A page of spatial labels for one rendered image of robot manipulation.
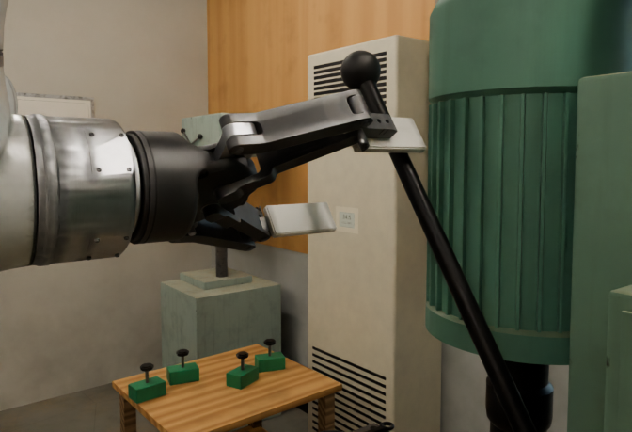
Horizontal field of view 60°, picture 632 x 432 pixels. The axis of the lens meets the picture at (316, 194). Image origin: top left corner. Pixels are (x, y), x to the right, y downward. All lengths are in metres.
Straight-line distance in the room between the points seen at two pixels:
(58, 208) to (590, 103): 0.35
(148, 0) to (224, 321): 2.01
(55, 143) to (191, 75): 3.40
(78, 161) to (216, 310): 2.43
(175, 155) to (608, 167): 0.29
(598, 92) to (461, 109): 0.11
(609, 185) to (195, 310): 2.40
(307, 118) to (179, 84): 3.33
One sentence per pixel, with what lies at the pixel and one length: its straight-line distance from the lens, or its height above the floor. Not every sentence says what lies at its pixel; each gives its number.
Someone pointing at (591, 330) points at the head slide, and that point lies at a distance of 0.45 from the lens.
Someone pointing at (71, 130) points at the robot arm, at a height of 1.38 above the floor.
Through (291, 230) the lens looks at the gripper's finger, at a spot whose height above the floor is 1.30.
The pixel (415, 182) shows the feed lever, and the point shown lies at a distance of 0.43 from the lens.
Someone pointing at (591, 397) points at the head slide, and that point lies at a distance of 0.46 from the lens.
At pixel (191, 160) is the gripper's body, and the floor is 1.36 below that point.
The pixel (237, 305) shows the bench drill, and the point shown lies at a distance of 2.79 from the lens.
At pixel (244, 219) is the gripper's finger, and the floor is 1.31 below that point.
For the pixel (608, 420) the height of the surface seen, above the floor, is 1.24.
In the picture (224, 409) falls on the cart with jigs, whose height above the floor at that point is 0.53.
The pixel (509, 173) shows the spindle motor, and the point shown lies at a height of 1.35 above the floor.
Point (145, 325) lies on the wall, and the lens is 3.70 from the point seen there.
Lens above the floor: 1.36
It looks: 4 degrees down
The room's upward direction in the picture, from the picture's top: straight up
